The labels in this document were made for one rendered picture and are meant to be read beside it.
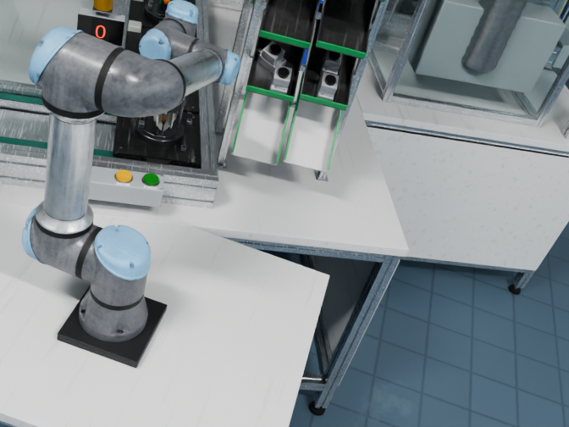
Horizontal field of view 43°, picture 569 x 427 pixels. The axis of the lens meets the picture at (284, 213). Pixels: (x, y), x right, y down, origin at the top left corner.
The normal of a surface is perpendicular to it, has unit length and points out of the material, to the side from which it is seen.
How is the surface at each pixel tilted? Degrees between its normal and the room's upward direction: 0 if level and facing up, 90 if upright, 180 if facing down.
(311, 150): 45
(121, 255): 7
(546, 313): 0
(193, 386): 0
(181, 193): 90
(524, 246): 90
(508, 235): 90
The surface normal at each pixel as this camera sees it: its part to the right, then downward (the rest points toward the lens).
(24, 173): 0.11, 0.65
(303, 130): 0.13, -0.08
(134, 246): 0.36, -0.69
